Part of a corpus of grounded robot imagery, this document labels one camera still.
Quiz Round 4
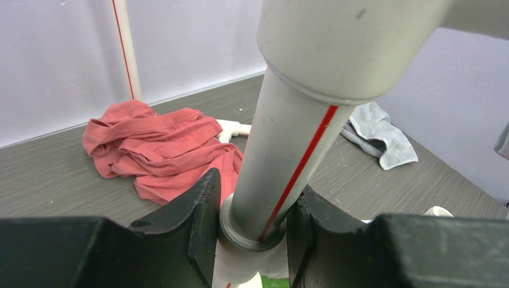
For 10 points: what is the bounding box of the white PVC pipe frame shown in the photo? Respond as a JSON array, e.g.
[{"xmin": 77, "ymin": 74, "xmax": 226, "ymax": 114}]
[{"xmin": 111, "ymin": 0, "xmax": 509, "ymax": 288}]

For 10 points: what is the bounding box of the grey cloth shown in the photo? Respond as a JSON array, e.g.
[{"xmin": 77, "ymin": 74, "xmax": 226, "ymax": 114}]
[{"xmin": 341, "ymin": 101, "xmax": 418, "ymax": 170}]

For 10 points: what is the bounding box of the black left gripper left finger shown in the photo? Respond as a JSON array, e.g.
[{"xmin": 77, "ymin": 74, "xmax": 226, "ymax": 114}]
[{"xmin": 1, "ymin": 169, "xmax": 221, "ymax": 287}]

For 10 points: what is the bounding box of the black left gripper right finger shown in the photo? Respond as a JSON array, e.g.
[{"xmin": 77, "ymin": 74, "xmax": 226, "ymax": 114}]
[{"xmin": 286, "ymin": 187, "xmax": 508, "ymax": 287}]

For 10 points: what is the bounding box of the red cloth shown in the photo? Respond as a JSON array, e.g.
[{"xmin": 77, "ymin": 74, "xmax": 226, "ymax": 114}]
[{"xmin": 82, "ymin": 100, "xmax": 243, "ymax": 205}]

